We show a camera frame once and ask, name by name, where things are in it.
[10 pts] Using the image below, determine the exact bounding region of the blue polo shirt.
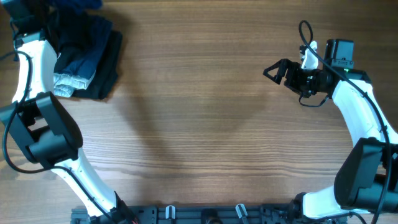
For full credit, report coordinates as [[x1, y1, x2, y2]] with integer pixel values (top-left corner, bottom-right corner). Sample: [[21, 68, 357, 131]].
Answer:
[[48, 0, 103, 11]]

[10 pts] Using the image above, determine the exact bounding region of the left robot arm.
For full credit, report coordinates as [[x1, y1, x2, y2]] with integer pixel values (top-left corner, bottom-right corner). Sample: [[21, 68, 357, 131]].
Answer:
[[1, 1, 138, 223]]

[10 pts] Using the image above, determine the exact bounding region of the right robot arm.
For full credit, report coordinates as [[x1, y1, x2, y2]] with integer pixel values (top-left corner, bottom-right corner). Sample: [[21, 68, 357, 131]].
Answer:
[[263, 39, 397, 221]]

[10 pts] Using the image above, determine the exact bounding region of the black folded garment bottom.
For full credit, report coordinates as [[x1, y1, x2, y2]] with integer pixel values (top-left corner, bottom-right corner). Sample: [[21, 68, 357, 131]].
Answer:
[[72, 30, 123, 100]]

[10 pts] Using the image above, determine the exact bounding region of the navy blue folded garment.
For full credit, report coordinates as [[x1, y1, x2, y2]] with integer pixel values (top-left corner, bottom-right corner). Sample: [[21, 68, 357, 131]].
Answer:
[[54, 11, 113, 80]]

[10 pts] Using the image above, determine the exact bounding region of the light grey folded garment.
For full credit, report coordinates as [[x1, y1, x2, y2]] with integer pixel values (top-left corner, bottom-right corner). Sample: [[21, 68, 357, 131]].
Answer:
[[53, 72, 96, 98]]

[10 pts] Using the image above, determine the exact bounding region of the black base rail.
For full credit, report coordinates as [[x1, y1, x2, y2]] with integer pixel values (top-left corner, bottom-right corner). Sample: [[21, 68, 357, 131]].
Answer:
[[70, 203, 348, 224]]

